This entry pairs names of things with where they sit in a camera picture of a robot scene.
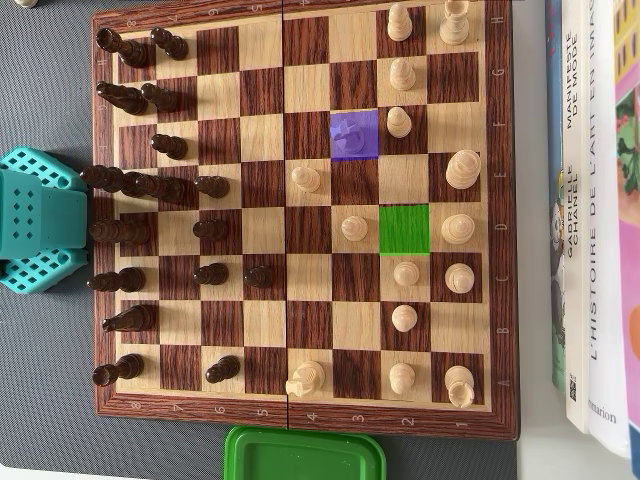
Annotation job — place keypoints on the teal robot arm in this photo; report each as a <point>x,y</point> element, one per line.
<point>30,215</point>

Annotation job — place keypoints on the dark wooden rook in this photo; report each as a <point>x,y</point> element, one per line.
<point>127,50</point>
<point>122,369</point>

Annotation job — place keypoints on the dark wooden pawn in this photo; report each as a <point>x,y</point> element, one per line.
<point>162,97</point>
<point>172,146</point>
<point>259,276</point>
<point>222,370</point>
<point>212,275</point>
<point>172,45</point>
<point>212,230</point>
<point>215,186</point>

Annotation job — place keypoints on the white art history book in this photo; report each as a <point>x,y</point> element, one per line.
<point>605,250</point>

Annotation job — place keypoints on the green plastic container lid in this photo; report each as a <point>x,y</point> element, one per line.
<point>300,455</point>

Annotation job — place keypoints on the illustrated blue spine book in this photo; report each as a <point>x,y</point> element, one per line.
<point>556,275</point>

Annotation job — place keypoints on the white Gabrielle Chanel book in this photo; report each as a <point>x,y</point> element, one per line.
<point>577,300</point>

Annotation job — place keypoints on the dark wooden king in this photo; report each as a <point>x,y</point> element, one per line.
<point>107,179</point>

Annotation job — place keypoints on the light wooden bishop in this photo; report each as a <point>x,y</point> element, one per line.
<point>459,278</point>

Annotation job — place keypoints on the wooden folding chessboard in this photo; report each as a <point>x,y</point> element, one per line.
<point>262,230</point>

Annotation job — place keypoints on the pink illustrated book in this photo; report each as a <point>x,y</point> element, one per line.
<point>630,225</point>

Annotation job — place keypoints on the light wooden rook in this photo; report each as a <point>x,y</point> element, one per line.
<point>459,385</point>
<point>455,25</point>

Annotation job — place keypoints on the dark wooden knight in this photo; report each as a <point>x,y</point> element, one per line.
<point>125,99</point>
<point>135,318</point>

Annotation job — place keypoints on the white knight bottom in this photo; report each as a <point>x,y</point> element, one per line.
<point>307,378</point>

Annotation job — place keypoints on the dark wooden queen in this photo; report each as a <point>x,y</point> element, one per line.
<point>125,231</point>

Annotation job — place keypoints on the dark wooden bishop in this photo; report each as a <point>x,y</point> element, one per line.
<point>167,189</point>
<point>125,280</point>

